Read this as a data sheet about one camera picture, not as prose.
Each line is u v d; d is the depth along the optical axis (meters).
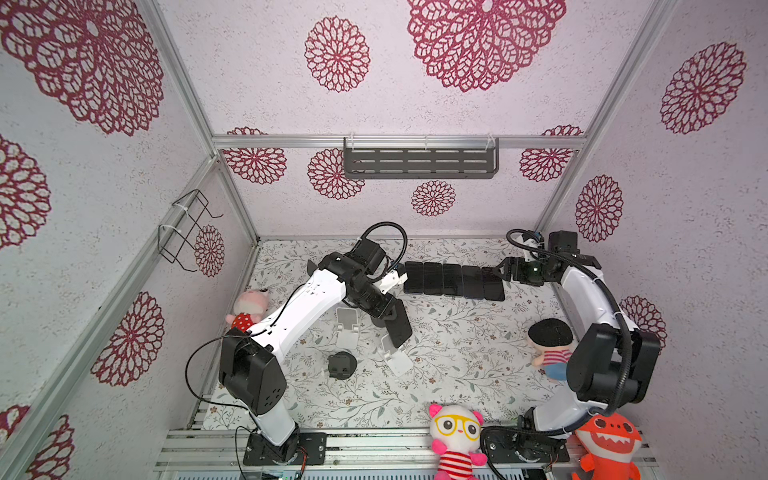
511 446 0.73
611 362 0.45
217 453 0.75
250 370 0.43
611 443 0.68
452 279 1.12
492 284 1.06
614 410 0.41
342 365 0.84
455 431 0.70
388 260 0.68
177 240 0.75
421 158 0.92
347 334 0.92
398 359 0.89
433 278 1.09
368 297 0.66
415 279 1.12
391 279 0.73
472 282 1.10
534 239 0.79
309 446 0.74
